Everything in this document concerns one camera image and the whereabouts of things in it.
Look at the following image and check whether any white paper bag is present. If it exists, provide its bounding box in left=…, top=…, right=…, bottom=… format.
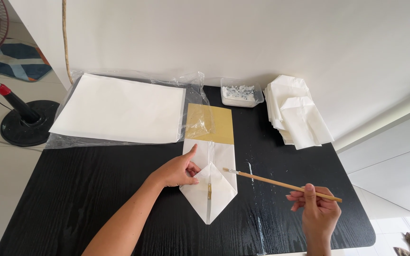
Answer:
left=179, top=139, right=238, bottom=225

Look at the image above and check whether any clear plastic wrap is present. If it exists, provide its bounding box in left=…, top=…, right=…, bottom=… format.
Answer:
left=45, top=70, right=215, bottom=149

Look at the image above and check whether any yellow cardboard template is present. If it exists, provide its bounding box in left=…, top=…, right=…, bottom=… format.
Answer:
left=184, top=103, right=235, bottom=145

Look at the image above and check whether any wooden glue brush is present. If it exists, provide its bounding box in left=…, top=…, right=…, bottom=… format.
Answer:
left=222, top=167, right=343, bottom=203

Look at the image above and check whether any plastic container of white glue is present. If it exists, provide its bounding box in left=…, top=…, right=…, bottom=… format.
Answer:
left=220, top=78, right=265, bottom=108

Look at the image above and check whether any beige rope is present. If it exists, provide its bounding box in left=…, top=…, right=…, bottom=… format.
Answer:
left=61, top=0, right=75, bottom=85

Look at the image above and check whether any red and black standing fan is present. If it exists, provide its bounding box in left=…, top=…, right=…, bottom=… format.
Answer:
left=0, top=0, right=60, bottom=147

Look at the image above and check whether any person's right hand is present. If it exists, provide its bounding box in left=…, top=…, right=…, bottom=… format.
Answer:
left=286, top=183, right=342, bottom=239

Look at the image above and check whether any blue patterned floor mat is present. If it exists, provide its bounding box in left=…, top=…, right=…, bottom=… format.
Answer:
left=0, top=38, right=53, bottom=82

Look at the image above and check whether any person's left hand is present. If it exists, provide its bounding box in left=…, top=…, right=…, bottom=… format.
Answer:
left=152, top=144, right=202, bottom=188

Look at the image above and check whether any stack of white paper sheets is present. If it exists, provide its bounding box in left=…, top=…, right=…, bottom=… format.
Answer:
left=49, top=73, right=186, bottom=144

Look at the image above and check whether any pile of finished paper bags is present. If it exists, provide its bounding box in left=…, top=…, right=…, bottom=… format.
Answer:
left=264, top=75, right=335, bottom=150

